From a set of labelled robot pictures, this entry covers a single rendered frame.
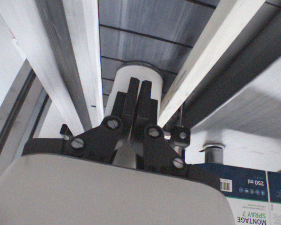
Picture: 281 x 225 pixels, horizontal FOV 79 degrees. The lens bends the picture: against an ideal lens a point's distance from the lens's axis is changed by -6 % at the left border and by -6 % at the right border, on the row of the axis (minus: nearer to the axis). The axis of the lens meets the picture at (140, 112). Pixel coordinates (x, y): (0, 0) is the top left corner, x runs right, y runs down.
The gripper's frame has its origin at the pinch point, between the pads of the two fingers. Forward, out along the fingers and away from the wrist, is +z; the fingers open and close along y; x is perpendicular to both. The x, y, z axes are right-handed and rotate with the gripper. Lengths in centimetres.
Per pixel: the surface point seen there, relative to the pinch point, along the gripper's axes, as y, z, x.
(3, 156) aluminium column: -13.5, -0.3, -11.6
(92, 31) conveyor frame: -4.9, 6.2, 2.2
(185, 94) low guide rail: 3.9, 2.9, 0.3
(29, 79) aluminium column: -15.3, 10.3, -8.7
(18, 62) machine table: -20.4, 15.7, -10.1
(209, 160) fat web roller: 17.4, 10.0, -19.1
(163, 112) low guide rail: 3.2, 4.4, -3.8
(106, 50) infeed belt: -3.6, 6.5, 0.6
